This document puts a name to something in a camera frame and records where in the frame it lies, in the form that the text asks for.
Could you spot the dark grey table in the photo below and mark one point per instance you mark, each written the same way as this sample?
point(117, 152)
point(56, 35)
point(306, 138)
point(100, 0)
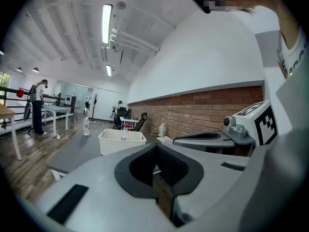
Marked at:
point(77, 151)

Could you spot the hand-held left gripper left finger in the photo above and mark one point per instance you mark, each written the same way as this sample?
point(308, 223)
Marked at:
point(101, 178)

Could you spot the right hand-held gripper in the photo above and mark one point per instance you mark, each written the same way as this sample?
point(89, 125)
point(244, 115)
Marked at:
point(256, 124)

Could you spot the person's white printed shirt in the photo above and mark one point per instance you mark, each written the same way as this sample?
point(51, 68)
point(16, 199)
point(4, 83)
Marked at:
point(293, 54)

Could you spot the small white desk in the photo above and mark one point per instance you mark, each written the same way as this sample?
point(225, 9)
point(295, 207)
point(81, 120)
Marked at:
point(128, 120)

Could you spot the long ceiling light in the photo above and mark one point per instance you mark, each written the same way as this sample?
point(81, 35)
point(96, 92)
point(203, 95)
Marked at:
point(108, 70)
point(106, 23)

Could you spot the red-capped white bottle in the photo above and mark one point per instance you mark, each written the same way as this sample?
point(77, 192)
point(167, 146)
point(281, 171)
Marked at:
point(124, 135)

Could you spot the black chair with headrest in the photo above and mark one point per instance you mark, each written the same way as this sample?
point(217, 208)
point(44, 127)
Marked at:
point(141, 122)

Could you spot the black office chair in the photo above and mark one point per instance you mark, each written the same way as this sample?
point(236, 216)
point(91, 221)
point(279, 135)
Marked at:
point(122, 117)

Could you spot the red padded block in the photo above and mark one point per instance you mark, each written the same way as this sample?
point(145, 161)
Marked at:
point(20, 93)

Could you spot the black metal railing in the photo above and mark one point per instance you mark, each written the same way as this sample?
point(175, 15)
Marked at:
point(9, 90)

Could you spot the yellow-green booklet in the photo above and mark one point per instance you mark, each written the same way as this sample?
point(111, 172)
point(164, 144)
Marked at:
point(165, 139)

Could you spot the clear water bottle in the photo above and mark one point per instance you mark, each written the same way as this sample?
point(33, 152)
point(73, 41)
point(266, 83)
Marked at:
point(86, 127)

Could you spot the wooden desk with white legs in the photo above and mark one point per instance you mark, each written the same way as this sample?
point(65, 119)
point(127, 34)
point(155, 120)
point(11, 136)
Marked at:
point(7, 112)

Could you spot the round ceiling detector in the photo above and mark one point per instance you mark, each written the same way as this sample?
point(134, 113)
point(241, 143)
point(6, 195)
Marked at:
point(120, 5)

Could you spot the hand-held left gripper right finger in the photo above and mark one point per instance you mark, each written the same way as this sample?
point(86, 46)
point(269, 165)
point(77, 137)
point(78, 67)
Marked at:
point(212, 178)

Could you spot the white ceiling pipes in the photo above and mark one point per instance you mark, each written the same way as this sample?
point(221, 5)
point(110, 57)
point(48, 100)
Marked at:
point(135, 41)

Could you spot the black pendant lamp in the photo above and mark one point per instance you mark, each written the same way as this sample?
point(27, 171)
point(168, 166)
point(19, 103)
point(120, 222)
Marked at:
point(35, 69)
point(19, 69)

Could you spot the cartoon figurine toy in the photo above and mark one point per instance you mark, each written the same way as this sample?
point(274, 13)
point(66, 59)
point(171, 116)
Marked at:
point(162, 130)

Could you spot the black coat rack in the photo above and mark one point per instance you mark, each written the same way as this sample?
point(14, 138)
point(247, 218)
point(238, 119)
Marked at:
point(96, 105)

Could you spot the cream perforated plastic basket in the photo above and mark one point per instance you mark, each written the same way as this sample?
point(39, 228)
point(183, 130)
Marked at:
point(113, 144)

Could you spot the white metal-frame table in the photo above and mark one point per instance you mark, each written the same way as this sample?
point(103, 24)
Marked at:
point(55, 109)

